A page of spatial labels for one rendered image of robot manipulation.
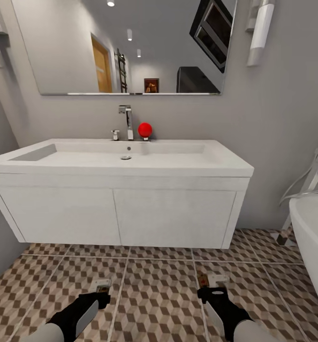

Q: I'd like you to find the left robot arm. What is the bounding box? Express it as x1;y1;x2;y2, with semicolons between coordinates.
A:
20;278;113;342

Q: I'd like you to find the mousetrap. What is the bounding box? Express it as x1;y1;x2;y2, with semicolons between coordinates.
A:
197;273;209;287
98;287;110;294

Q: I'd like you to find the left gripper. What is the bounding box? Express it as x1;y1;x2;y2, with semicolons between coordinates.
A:
94;292;111;309

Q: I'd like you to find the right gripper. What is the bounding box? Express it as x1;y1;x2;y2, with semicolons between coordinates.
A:
197;287;228;304

